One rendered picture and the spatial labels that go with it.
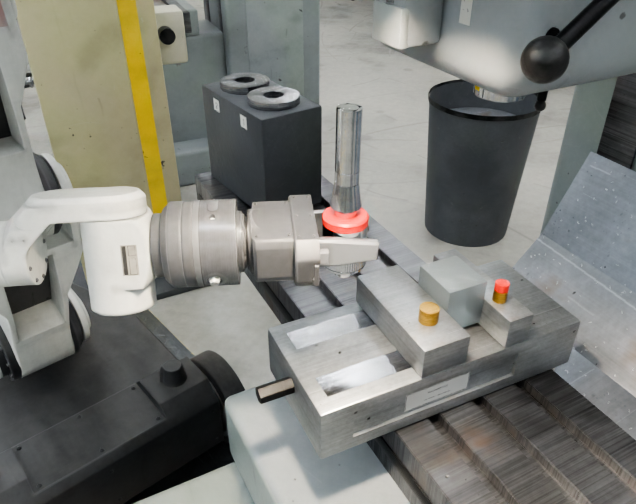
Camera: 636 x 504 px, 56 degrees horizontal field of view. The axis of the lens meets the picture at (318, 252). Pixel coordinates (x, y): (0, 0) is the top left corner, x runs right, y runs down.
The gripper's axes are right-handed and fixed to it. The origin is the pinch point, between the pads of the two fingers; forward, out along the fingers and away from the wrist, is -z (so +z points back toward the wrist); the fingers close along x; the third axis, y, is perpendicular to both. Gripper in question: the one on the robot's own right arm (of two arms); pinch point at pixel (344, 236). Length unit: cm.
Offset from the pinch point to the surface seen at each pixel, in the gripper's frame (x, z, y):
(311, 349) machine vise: -2.0, 3.6, 13.7
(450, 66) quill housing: -6.0, -7.0, -19.2
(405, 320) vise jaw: -2.7, -6.7, 9.6
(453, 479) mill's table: -15.4, -9.9, 20.5
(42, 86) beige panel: 148, 78, 31
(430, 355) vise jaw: -7.6, -8.4, 10.4
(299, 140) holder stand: 42.9, 1.5, 7.5
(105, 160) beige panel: 153, 64, 60
